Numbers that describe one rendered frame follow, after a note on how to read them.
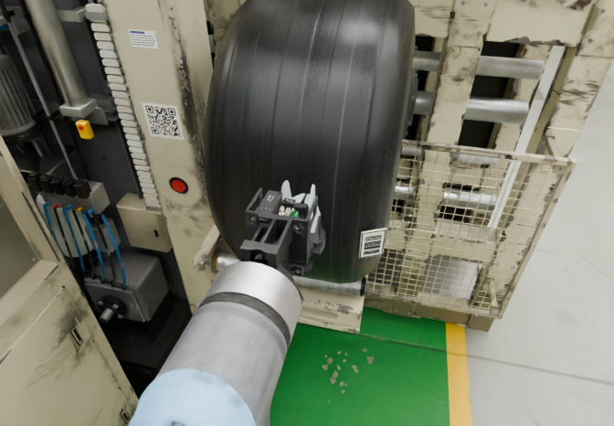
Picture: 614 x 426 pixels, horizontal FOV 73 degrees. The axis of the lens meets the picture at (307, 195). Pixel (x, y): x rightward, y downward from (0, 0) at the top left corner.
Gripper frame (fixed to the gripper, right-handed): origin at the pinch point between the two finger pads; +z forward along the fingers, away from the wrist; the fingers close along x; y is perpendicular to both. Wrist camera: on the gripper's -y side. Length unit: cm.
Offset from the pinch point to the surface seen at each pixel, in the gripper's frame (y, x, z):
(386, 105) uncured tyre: 12.8, -9.6, 8.0
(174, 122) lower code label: 0.5, 31.0, 20.9
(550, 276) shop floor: -110, -98, 131
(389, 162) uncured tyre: 5.4, -11.0, 5.8
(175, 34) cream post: 17.6, 27.4, 19.4
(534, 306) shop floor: -112, -87, 110
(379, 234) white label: -5.5, -11.1, 3.0
